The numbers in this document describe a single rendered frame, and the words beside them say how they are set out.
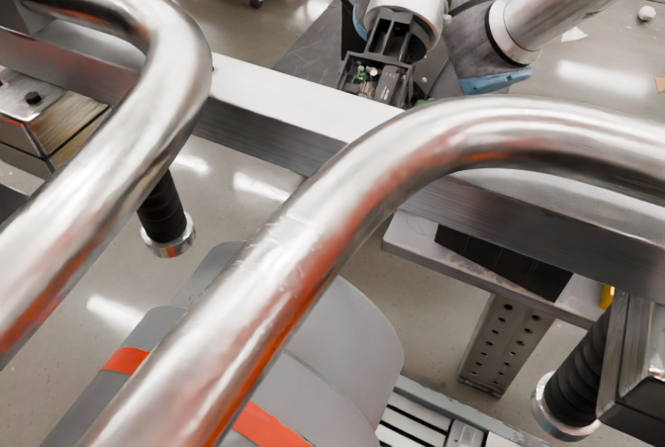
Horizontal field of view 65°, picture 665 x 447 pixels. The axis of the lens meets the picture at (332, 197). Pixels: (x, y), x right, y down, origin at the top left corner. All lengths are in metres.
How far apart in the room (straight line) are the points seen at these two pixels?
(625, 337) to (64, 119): 0.29
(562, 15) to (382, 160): 0.94
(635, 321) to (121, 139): 0.20
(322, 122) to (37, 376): 1.21
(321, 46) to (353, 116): 1.30
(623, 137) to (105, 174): 0.16
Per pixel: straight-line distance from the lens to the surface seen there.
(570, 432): 0.40
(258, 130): 0.23
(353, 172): 0.15
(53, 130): 0.32
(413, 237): 0.84
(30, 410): 1.34
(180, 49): 0.21
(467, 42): 1.19
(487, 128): 0.18
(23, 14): 0.30
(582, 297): 0.86
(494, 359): 1.09
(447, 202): 0.21
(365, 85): 0.56
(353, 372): 0.25
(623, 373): 0.23
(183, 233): 0.46
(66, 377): 1.34
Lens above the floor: 1.12
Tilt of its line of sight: 49 degrees down
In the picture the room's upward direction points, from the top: straight up
